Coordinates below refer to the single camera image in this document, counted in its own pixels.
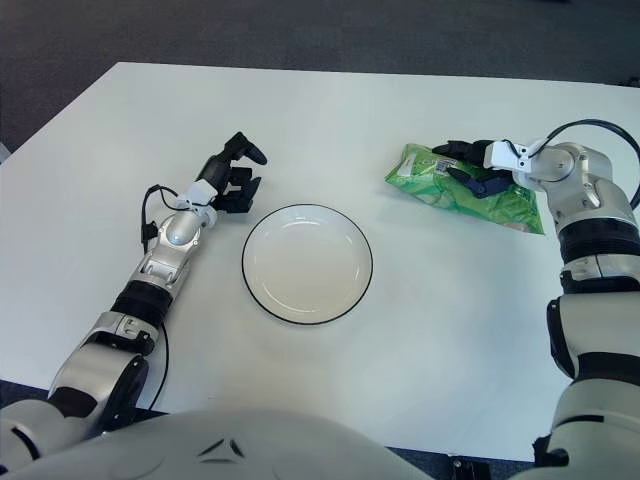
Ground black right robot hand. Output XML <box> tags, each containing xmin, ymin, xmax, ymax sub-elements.
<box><xmin>432</xmin><ymin>138</ymin><xmax>516</xmax><ymax>200</ymax></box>

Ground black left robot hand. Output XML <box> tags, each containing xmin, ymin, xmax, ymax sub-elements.
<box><xmin>197</xmin><ymin>131</ymin><xmax>269</xmax><ymax>215</ymax></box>

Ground green snack bag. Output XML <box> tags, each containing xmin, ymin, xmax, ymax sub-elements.
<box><xmin>383</xmin><ymin>142</ymin><xmax>545</xmax><ymax>236</ymax></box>

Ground white plate black rim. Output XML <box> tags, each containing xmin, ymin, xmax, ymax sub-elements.
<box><xmin>241</xmin><ymin>202</ymin><xmax>374</xmax><ymax>328</ymax></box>

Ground grey robot torso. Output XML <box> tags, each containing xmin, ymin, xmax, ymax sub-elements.
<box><xmin>84</xmin><ymin>407</ymin><xmax>436</xmax><ymax>480</ymax></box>

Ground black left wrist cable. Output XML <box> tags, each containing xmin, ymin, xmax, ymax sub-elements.
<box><xmin>140</xmin><ymin>184</ymin><xmax>194</xmax><ymax>256</ymax></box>

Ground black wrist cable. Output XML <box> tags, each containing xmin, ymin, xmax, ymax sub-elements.
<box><xmin>140</xmin><ymin>184</ymin><xmax>194</xmax><ymax>256</ymax></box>
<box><xmin>529</xmin><ymin>118</ymin><xmax>640</xmax><ymax>209</ymax></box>

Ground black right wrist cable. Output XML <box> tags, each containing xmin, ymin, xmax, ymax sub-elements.
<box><xmin>529</xmin><ymin>118</ymin><xmax>640</xmax><ymax>209</ymax></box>

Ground black left elbow cable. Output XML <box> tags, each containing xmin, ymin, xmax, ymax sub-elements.
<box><xmin>144</xmin><ymin>324</ymin><xmax>170</xmax><ymax>411</ymax></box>

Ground black bracket under table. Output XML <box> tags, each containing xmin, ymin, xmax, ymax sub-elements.
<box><xmin>449</xmin><ymin>454</ymin><xmax>494</xmax><ymax>480</ymax></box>

